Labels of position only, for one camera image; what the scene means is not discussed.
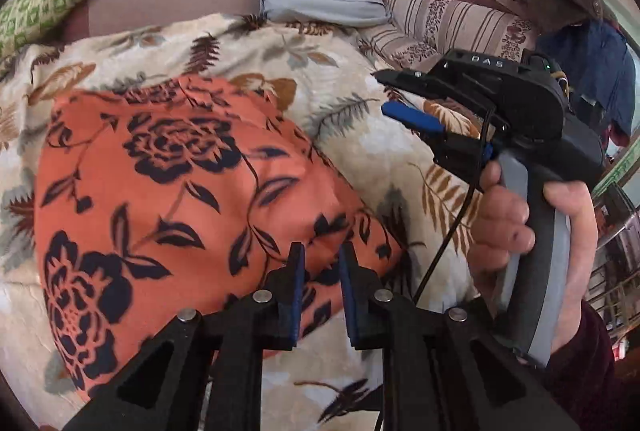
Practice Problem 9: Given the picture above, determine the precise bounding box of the orange floral garment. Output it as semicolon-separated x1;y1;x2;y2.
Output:
34;75;408;402

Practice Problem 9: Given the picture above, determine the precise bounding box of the leaf print blanket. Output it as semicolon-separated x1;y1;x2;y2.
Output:
0;14;488;431

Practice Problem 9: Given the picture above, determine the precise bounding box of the person's right forearm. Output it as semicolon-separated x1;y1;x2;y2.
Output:
542;300;640;431

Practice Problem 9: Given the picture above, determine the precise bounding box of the dark blue garment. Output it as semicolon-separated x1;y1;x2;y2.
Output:
537;18;637;147

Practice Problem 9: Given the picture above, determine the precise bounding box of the striped floral pillow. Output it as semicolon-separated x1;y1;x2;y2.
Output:
360;0;541;71

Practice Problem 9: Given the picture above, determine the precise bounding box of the metal rack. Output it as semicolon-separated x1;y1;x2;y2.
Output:
585;181;640;342

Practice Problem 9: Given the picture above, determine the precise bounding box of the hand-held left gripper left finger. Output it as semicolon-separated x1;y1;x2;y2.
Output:
62;242;307;431

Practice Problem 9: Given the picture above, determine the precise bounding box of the person's right hand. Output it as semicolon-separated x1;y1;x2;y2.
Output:
467;160;599;357

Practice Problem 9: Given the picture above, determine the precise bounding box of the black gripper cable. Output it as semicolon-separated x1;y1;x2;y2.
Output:
372;108;497;431

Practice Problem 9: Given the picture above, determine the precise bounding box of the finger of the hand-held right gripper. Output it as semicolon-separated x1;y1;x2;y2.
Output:
381;102;482;148
372;68;453;101

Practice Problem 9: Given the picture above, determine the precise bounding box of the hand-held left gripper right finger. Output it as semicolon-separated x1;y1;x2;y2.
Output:
338;241;581;431

